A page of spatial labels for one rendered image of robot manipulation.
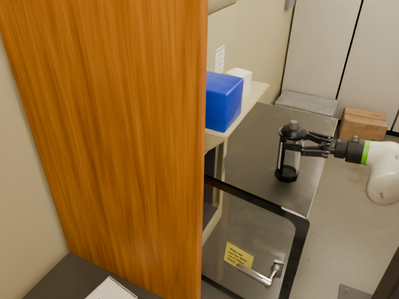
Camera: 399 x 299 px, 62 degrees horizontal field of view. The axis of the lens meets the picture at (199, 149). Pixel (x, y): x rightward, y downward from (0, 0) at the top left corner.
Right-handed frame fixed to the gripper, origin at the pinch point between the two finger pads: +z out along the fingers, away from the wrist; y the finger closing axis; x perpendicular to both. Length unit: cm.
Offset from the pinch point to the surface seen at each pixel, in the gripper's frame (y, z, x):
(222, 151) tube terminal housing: 34.6, 15.3, -11.9
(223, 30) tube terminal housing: 40, 11, -52
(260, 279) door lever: 71, -10, -4
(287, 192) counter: 6.5, -0.9, 21.8
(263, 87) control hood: 35, 2, -36
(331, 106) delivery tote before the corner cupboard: -223, 7, 83
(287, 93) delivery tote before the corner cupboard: -233, 56, 78
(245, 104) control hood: 47, 3, -36
